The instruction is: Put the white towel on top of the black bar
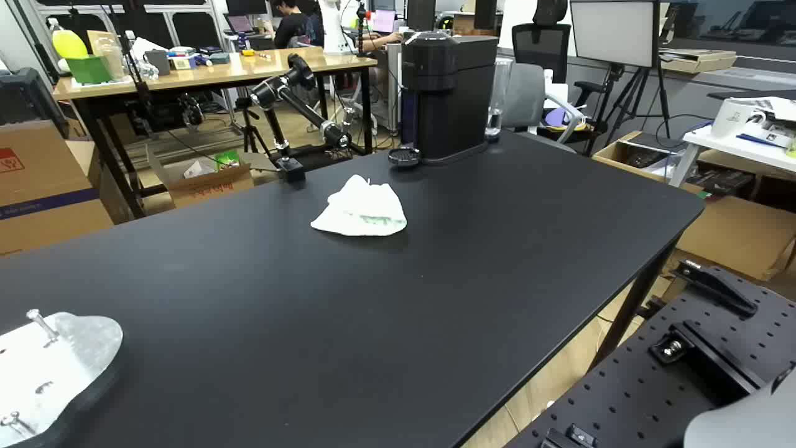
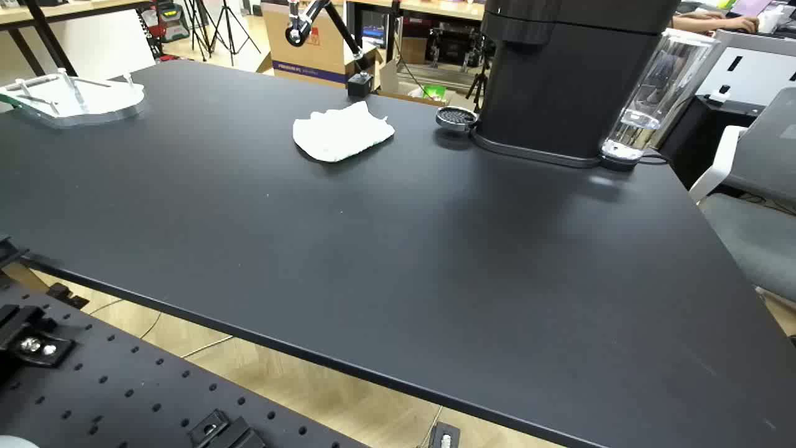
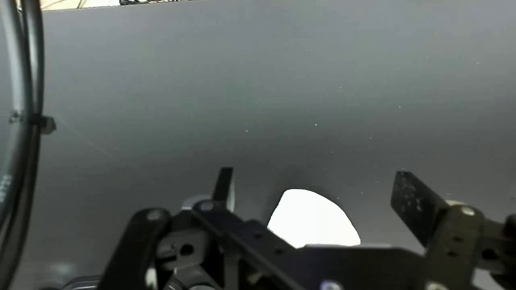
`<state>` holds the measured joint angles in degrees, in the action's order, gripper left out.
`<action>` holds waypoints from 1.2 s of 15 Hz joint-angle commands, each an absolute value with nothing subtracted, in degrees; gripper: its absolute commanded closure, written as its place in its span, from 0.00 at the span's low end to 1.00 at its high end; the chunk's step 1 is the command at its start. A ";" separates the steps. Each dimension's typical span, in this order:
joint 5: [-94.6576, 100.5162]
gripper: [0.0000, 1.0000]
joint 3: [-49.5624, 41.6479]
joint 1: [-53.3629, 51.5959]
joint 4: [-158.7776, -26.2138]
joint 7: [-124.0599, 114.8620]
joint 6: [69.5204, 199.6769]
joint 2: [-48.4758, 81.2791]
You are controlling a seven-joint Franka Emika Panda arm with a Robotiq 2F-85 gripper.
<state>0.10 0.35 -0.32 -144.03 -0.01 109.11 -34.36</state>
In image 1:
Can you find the white towel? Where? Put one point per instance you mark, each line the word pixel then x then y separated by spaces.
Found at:
pixel 361 209

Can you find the black coffee machine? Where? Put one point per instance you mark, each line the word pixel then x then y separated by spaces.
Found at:
pixel 443 99

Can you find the grey office chair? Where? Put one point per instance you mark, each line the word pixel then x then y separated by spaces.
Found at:
pixel 519 102

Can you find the open cardboard box with items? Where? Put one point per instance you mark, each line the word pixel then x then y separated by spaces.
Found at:
pixel 198 181

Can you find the black tripod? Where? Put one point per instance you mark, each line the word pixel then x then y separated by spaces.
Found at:
pixel 251 137

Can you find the person in dark shirt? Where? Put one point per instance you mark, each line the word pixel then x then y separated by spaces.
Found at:
pixel 299 21

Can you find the white projector screen on tripod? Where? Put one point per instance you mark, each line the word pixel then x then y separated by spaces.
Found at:
pixel 624 36

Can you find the black perforated breadboard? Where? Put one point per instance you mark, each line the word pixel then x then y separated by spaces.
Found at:
pixel 719 339

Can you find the cardboard box on floor right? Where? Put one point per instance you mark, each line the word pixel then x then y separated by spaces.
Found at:
pixel 746 237

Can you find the green box on table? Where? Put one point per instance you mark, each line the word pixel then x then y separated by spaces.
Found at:
pixel 90 71

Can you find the wooden background table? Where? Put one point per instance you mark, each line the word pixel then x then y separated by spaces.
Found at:
pixel 98 102

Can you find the large cardboard box left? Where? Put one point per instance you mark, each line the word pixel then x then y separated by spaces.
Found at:
pixel 42 192

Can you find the white device on right table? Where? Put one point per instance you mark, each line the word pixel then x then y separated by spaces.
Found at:
pixel 766 121

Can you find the yellow balloon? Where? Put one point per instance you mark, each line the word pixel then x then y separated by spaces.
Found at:
pixel 68 45

